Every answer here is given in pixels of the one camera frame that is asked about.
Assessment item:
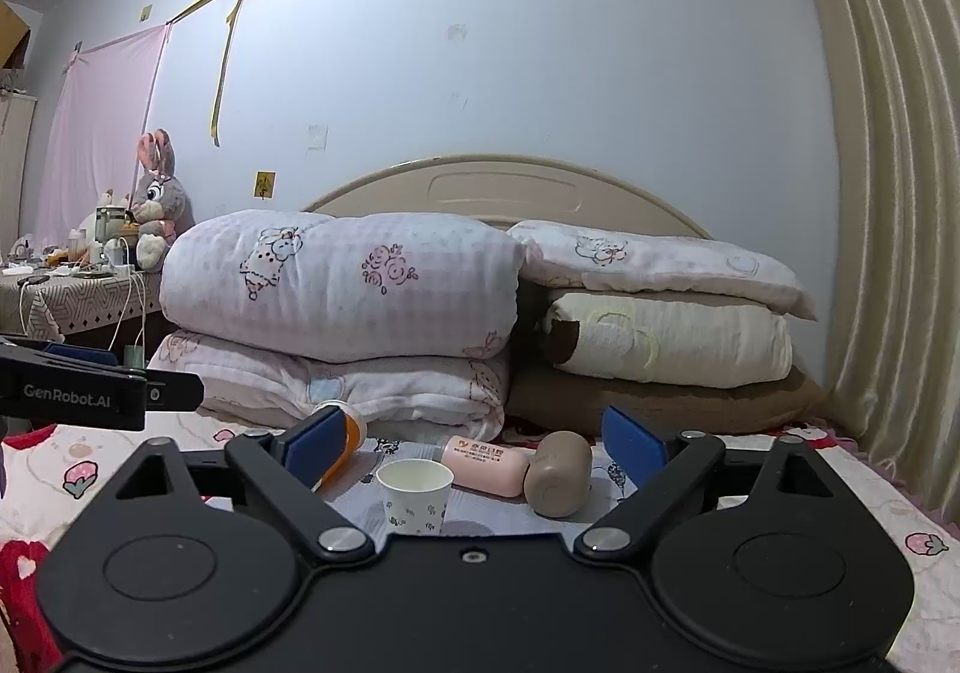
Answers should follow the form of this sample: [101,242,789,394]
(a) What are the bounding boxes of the pink printed folded quilt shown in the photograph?
[148,331,512,443]

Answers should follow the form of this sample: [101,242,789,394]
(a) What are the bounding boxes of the white printed pillow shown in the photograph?
[505,218,819,322]

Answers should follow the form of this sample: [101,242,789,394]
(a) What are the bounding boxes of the taupe plastic cup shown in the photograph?
[523,430,594,519]

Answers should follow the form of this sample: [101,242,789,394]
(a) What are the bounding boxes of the strawberry printed bed sheet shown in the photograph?
[0,409,960,673]

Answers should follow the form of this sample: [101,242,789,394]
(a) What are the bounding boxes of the white wardrobe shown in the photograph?
[0,89,38,241]

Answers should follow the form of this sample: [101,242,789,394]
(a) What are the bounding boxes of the beige curtain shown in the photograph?
[771,0,960,518]

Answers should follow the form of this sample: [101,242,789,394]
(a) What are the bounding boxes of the table with patterned cloth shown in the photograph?
[0,266,164,347]

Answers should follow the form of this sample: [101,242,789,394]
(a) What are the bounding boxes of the cream pillow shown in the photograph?
[543,290,795,390]

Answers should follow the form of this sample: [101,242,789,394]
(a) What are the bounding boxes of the beige bed headboard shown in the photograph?
[300,153,713,241]

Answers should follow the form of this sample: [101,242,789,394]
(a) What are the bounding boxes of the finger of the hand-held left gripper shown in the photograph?
[43,341,121,369]
[145,373,206,413]

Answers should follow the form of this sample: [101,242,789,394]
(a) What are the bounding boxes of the white printed paper cup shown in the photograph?
[375,458,455,538]

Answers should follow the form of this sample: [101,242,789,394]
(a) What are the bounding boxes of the grey rabbit plush toy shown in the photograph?
[130,128,198,271]

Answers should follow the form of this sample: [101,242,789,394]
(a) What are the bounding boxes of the pink bottle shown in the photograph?
[440,434,538,498]

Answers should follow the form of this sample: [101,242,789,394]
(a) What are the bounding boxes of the pink hanging cloth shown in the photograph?
[35,23,170,248]

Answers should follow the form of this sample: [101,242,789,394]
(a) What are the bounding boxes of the brown pillow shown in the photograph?
[505,359,827,437]

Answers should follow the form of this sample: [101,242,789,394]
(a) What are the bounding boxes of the pink checked folded quilt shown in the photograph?
[159,209,527,364]

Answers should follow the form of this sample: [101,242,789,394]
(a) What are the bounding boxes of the cardboard box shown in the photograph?
[0,1,32,71]

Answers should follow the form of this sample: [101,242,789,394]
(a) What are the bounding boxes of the white electric kettle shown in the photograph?
[93,203,137,248]

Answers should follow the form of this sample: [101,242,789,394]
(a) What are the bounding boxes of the long yellow tape strip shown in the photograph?
[208,0,254,147]

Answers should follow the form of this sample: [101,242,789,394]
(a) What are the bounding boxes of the white printed cloth mat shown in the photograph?
[319,434,640,540]

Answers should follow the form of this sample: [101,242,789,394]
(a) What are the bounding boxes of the cluttered bedside table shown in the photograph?
[19,236,148,353]

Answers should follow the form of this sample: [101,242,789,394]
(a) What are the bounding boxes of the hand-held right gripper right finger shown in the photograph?
[573,404,838,562]

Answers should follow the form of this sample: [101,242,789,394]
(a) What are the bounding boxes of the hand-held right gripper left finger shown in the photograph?
[112,408,377,564]

